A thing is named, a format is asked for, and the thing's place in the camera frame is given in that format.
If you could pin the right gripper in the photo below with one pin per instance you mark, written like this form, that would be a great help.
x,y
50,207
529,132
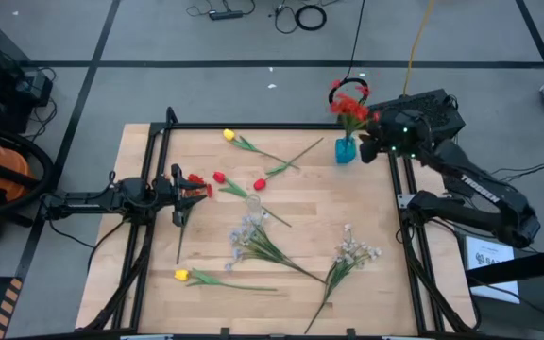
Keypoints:
x,y
370,148

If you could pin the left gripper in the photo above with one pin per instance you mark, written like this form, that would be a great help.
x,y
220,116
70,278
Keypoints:
x,y
165,193

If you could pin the red artificial flower sprig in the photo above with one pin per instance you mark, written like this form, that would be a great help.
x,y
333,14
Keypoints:
x,y
209,190

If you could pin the yellow artificial tulip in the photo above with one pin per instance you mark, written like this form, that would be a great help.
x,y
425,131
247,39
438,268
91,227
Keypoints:
x,y
181,275
228,135

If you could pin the red artificial tulip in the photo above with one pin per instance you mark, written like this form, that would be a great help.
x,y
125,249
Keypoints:
x,y
259,184
218,177

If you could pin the white artificial flower bunch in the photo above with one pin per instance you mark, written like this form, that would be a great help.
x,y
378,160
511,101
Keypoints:
x,y
347,257
258,245

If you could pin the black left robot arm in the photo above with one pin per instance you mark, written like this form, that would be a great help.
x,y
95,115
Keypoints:
x,y
88,200

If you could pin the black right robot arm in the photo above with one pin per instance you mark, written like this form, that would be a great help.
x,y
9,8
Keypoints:
x,y
480,181

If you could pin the blue glass vase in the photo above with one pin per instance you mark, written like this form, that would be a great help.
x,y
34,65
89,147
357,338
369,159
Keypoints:
x,y
345,151

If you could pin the clear glass vase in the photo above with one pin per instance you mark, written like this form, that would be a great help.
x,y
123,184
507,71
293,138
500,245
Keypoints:
x,y
253,203

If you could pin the red artificial flower bunch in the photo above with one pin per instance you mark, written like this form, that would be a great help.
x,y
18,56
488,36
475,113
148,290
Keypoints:
x,y
350,108

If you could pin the white paper sheet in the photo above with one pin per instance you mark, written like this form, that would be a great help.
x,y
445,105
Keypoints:
x,y
489,264

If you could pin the black power strip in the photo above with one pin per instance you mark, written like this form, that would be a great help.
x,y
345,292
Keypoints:
x,y
225,14

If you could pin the black metal beam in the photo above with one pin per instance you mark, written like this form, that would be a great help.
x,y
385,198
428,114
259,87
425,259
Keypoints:
x,y
527,266

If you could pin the black aluminium table frame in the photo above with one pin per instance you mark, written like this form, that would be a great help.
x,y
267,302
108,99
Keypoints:
x,y
277,126

